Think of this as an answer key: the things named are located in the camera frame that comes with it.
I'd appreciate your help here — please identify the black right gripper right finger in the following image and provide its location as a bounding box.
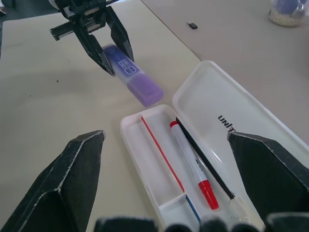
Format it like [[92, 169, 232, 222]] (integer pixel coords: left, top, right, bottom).
[[226, 131, 309, 224]]

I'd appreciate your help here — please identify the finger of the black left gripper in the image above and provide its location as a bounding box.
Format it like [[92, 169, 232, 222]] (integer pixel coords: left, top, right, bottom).
[[105, 6, 135, 63], [71, 16, 116, 77]]

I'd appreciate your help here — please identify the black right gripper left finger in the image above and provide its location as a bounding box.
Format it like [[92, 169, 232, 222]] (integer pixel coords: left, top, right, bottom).
[[0, 130, 107, 232]]

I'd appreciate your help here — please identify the purple highlighter marker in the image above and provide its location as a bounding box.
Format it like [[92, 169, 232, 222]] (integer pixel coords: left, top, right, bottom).
[[101, 43, 165, 108]]

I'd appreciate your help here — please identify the red whiteboard marker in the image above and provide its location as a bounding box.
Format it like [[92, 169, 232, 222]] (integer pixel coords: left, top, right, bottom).
[[169, 120, 220, 211]]

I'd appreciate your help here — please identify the white plastic pencil case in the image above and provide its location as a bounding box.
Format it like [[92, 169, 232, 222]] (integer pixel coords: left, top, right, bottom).
[[120, 60, 309, 232]]

